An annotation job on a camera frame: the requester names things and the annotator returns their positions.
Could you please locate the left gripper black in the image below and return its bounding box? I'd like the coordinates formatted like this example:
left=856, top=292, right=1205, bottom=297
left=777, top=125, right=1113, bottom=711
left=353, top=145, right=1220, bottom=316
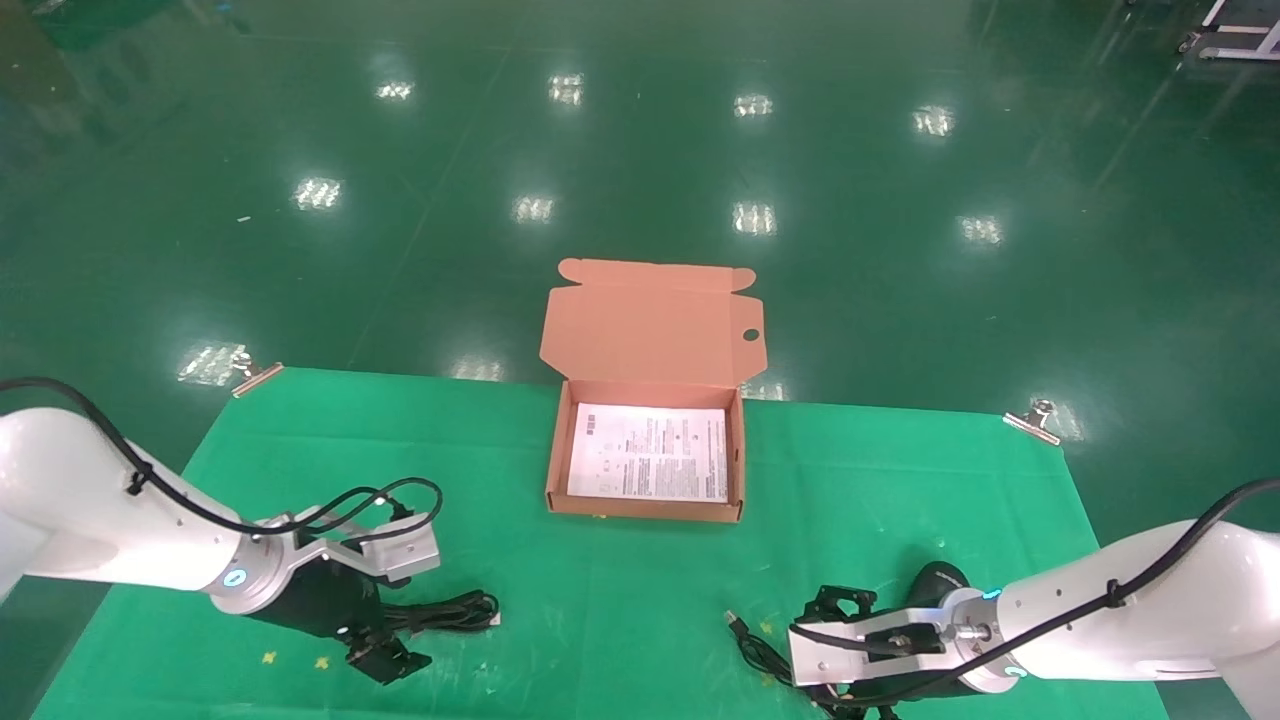
left=245, top=558, right=433, bottom=686

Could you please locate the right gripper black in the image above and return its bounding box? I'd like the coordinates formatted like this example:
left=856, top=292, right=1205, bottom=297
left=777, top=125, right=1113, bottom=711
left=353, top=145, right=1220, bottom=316
left=800, top=588, right=991, bottom=720

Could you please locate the black data cable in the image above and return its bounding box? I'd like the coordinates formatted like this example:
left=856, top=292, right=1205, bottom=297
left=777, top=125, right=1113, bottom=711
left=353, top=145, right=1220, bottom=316
left=378, top=590, right=501, bottom=636

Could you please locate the black wired computer mouse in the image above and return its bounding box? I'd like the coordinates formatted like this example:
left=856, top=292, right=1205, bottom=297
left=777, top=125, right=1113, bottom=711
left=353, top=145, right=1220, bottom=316
left=723, top=562, right=971, bottom=691

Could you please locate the orange cardboard box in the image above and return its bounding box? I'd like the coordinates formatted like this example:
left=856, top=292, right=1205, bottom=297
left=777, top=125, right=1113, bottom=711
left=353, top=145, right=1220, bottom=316
left=540, top=258, right=767, bottom=524

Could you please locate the green table cloth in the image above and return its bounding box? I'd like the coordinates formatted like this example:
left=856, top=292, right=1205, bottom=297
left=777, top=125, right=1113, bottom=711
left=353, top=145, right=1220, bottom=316
left=30, top=367, right=1171, bottom=720

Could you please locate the white printed instruction sheet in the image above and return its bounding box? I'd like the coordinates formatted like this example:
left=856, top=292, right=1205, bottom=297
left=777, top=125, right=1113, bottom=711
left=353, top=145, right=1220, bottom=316
left=567, top=403, right=730, bottom=503

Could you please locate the metal binder clip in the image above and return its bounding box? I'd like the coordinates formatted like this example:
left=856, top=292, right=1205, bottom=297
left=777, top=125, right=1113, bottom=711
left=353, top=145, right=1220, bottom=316
left=1003, top=398, right=1063, bottom=446
left=232, top=350, right=286, bottom=399

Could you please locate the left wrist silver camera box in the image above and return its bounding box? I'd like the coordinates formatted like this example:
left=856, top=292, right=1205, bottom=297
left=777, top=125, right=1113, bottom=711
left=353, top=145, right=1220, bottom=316
left=262, top=505, right=442, bottom=588

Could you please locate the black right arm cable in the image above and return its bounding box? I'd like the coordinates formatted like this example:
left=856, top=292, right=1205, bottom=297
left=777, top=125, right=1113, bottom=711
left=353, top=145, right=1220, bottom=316
left=790, top=480, right=1280, bottom=656

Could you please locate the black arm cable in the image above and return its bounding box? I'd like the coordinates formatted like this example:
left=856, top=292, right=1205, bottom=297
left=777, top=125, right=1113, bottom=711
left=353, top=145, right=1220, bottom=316
left=790, top=480, right=1280, bottom=656
left=0, top=377, right=443, bottom=546

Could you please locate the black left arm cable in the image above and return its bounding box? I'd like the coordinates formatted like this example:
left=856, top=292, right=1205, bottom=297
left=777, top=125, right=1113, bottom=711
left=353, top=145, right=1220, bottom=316
left=0, top=377, right=443, bottom=546

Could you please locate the white wheeled cart frame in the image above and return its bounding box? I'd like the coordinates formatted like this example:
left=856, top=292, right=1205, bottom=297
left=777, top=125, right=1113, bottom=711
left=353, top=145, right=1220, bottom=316
left=1180, top=0, right=1280, bottom=63

